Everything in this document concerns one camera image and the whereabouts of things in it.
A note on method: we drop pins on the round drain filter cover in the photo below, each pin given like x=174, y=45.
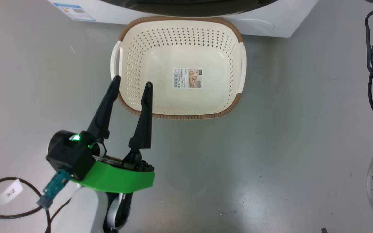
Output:
x=257, y=26

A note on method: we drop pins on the paper label inside basket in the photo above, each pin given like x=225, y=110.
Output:
x=187, y=77

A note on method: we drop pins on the cream perforated laundry basket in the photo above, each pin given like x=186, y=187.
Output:
x=186, y=48

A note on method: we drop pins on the white washing machine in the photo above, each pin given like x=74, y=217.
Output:
x=287, y=13

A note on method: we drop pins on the blue energy label sticker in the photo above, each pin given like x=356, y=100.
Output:
x=73, y=11

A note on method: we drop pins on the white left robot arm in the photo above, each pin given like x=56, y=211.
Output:
x=83, y=210

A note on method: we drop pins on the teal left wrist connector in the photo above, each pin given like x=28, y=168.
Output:
x=54, y=187

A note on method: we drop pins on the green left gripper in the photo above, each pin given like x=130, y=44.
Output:
x=118, y=179

